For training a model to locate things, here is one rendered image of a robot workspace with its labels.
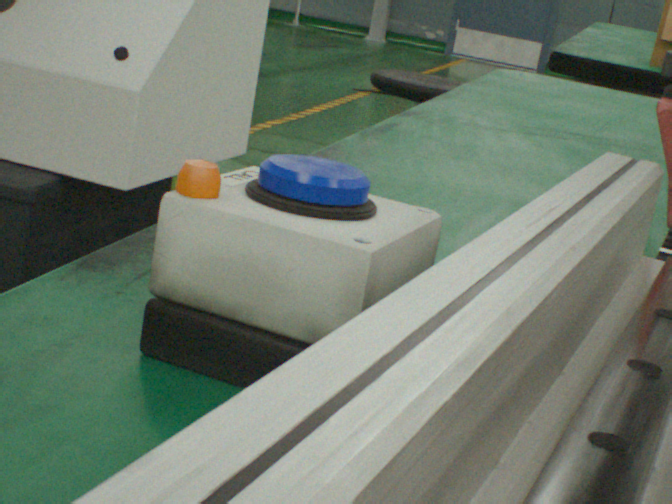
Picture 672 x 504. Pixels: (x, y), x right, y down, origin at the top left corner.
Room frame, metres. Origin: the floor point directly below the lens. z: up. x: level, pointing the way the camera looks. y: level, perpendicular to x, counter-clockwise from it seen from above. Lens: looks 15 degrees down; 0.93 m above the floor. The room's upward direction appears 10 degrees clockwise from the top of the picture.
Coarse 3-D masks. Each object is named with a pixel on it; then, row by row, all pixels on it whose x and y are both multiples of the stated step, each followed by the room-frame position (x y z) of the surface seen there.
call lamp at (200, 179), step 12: (192, 168) 0.38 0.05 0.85; (204, 168) 0.38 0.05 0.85; (216, 168) 0.38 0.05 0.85; (180, 180) 0.38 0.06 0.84; (192, 180) 0.38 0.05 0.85; (204, 180) 0.38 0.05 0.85; (216, 180) 0.38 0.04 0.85; (180, 192) 0.38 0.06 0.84; (192, 192) 0.38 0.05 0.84; (204, 192) 0.38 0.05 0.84; (216, 192) 0.38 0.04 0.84
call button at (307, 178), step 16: (272, 160) 0.40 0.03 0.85; (288, 160) 0.40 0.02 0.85; (304, 160) 0.40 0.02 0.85; (320, 160) 0.41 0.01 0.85; (272, 176) 0.39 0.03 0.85; (288, 176) 0.38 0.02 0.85; (304, 176) 0.38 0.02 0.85; (320, 176) 0.38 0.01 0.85; (336, 176) 0.39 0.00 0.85; (352, 176) 0.39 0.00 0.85; (288, 192) 0.38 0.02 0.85; (304, 192) 0.38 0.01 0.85; (320, 192) 0.38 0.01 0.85; (336, 192) 0.38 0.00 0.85; (352, 192) 0.39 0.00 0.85; (368, 192) 0.40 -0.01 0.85
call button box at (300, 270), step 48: (240, 192) 0.40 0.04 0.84; (192, 240) 0.37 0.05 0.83; (240, 240) 0.37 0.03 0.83; (288, 240) 0.36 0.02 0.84; (336, 240) 0.36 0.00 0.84; (384, 240) 0.37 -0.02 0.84; (432, 240) 0.41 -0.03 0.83; (192, 288) 0.37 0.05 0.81; (240, 288) 0.36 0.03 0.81; (288, 288) 0.36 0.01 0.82; (336, 288) 0.35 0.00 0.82; (384, 288) 0.37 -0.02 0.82; (144, 336) 0.38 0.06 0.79; (192, 336) 0.37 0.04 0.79; (240, 336) 0.36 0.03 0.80; (288, 336) 0.36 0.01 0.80; (240, 384) 0.36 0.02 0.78
